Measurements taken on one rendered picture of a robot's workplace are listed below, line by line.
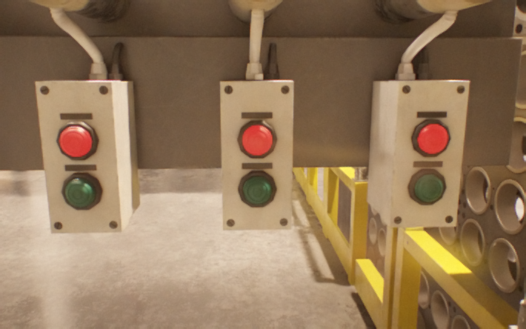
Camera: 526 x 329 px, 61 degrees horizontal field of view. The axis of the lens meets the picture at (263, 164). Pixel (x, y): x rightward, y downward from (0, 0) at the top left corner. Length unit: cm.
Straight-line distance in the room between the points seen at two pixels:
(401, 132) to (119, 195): 29
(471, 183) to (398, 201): 220
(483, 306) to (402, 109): 48
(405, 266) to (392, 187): 74
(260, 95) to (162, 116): 14
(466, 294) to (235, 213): 55
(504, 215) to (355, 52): 196
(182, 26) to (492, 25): 37
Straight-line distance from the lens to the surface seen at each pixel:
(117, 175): 46
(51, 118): 47
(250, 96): 43
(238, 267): 184
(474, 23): 62
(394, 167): 46
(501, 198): 243
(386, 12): 55
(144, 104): 53
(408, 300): 124
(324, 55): 53
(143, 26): 56
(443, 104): 47
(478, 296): 89
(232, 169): 44
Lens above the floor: 78
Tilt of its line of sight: 12 degrees down
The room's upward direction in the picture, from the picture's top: straight up
